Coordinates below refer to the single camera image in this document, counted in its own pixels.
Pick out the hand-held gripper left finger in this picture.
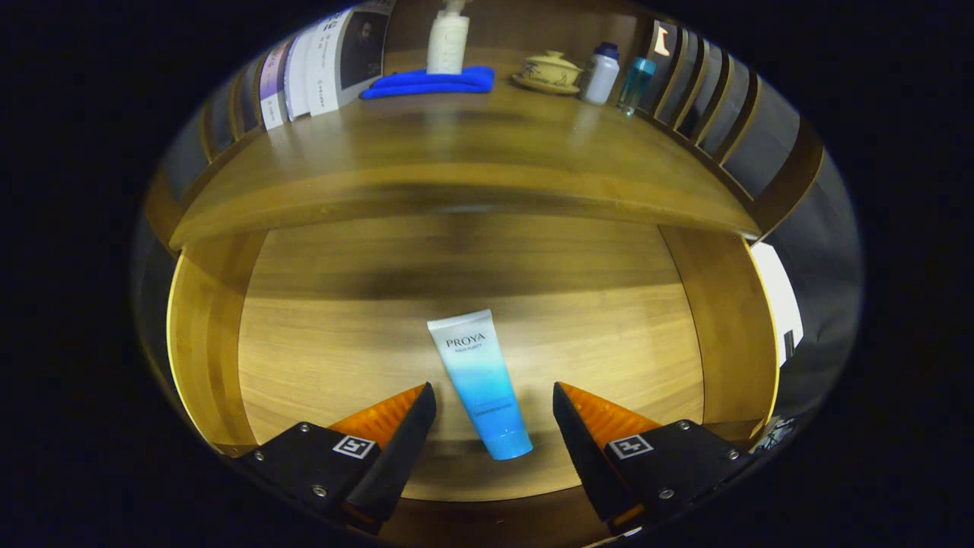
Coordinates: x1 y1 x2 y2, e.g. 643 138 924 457
236 382 438 534

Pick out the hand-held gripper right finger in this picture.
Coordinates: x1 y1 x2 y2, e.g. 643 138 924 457
552 382 754 537

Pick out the blue white cosmetic tube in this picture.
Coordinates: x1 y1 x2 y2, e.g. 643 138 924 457
426 309 533 461

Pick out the brown wooden drawer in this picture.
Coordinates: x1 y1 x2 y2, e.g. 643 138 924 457
166 213 781 548

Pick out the grey filing cabinet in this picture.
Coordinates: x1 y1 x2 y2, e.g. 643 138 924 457
750 242 805 368

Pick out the brown wooden countertop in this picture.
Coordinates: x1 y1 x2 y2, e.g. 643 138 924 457
169 49 762 250

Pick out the brown wooden cabinet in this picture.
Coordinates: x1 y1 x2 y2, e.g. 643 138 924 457
141 0 826 252

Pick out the beige saucer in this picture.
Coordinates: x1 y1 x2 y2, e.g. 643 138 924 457
511 72 581 96

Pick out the clear bottle teal cap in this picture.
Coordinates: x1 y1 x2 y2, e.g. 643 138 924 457
616 57 657 116

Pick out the blue folded cloth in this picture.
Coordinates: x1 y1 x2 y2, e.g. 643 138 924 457
359 65 495 100

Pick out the white bottle dark blue cap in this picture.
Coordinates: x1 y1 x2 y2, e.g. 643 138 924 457
582 42 620 106

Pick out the beige lidded teacup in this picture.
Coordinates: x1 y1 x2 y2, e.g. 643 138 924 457
521 50 583 86

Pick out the purple spine book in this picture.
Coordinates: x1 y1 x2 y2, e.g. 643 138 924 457
259 40 294 130

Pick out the thin white book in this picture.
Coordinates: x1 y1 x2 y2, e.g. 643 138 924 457
285 27 320 123

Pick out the grey portrait cover book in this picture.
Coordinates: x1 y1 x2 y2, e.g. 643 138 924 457
308 0 396 116

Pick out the white pump bottle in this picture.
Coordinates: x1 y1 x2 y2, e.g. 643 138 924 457
426 0 471 75

